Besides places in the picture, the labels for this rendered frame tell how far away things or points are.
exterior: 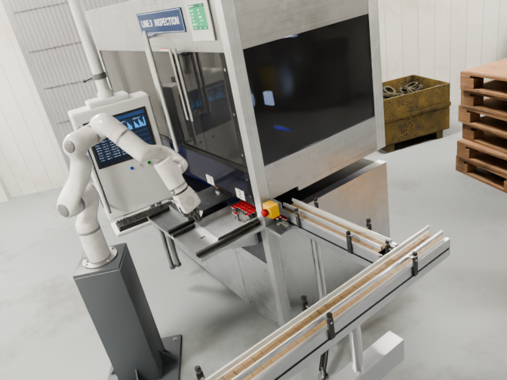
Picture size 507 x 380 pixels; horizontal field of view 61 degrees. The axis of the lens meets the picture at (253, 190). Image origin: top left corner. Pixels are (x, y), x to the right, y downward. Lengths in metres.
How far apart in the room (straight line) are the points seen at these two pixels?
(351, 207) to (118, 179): 1.53
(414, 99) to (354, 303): 3.86
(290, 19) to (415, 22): 4.26
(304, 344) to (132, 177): 1.84
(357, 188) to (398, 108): 2.56
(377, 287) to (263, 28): 1.26
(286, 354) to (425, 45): 5.44
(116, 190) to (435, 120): 3.84
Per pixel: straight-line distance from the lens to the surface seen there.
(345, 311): 1.68
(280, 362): 1.54
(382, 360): 2.06
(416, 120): 5.40
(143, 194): 3.07
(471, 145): 4.58
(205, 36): 2.18
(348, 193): 2.73
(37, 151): 6.52
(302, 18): 2.30
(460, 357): 2.84
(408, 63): 6.44
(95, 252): 2.48
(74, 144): 2.09
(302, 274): 2.68
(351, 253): 2.04
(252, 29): 2.11
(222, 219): 2.51
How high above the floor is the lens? 2.06
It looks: 25 degrees down
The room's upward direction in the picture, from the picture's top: 11 degrees counter-clockwise
